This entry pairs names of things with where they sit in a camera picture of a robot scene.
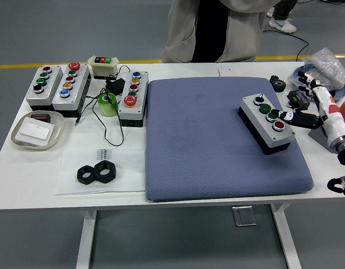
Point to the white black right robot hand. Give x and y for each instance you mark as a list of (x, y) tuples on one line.
[(333, 120)]

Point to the grey four-button control box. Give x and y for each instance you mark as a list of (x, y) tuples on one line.
[(281, 137)]

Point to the short five-button box, red mushroom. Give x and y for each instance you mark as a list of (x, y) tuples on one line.
[(141, 92)]

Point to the long five-button box, red mushroom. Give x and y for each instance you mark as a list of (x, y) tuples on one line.
[(77, 89)]

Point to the grey box with black button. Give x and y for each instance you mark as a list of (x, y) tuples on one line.
[(53, 81)]

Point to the grey block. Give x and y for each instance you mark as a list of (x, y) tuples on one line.
[(318, 136)]

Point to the blue round plate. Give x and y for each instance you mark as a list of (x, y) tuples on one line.
[(343, 93)]

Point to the black module green terminal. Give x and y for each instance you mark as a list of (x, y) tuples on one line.
[(297, 102)]

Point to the clear bag of washers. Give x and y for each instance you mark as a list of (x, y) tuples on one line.
[(329, 64)]

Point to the black gear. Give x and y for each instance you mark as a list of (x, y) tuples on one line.
[(277, 84)]

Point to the person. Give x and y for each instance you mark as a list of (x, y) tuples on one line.
[(245, 33), (283, 25)]

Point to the white table leg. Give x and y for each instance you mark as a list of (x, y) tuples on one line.
[(85, 241), (286, 241)]

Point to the blue-grey padded mat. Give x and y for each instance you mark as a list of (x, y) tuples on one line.
[(203, 140)]

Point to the white printed plastic sheet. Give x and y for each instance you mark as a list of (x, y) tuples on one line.
[(127, 173)]

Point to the black power adapter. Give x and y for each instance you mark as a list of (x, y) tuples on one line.
[(115, 85)]

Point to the green tape roll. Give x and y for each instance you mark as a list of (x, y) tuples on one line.
[(108, 107)]

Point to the large black hex nut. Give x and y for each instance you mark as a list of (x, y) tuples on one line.
[(109, 176)]

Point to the small black hex nut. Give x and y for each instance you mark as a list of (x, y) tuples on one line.
[(83, 180)]

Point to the white oval tray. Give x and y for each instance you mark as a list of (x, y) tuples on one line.
[(58, 123)]

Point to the dark red small block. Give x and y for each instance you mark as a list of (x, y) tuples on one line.
[(41, 116)]

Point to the white rectangular plate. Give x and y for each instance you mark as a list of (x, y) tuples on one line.
[(35, 131)]

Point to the clear bracket under table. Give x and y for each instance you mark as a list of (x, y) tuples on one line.
[(244, 215)]

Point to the cream switch box red green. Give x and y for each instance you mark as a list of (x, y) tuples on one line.
[(102, 67)]

